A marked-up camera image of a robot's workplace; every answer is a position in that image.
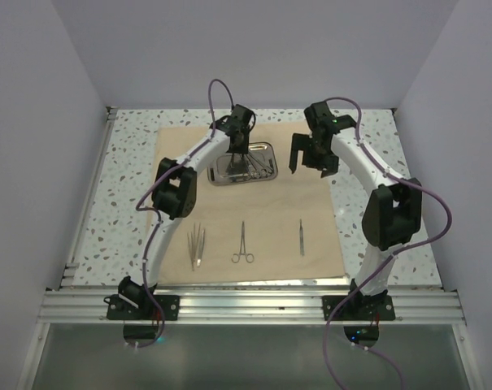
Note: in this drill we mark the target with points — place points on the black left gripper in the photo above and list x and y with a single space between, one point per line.
244 147

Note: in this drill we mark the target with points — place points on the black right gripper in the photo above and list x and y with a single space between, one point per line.
302 142

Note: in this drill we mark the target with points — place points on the steel instrument tray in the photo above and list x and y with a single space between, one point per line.
263 151

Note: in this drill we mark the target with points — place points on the steel surgical scissors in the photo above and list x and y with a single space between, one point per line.
258 170
238 168

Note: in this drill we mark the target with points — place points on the steel scalpel handle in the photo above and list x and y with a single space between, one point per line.
301 238

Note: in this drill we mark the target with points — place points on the blunt steel forceps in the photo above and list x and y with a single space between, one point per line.
199 247

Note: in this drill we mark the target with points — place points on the steel hemostat clamp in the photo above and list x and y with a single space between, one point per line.
242 252

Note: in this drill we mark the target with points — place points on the pointed steel tweezers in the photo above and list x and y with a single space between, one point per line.
193 245

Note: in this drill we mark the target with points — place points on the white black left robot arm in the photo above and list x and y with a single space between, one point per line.
172 197

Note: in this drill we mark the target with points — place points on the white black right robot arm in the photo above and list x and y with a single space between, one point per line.
392 215

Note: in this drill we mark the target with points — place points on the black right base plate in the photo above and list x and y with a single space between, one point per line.
367 309

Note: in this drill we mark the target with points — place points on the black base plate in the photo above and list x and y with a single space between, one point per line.
367 309
118 309

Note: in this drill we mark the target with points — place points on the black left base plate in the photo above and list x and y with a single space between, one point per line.
118 309

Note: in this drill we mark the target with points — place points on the aluminium extrusion rail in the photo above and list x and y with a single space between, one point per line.
250 305

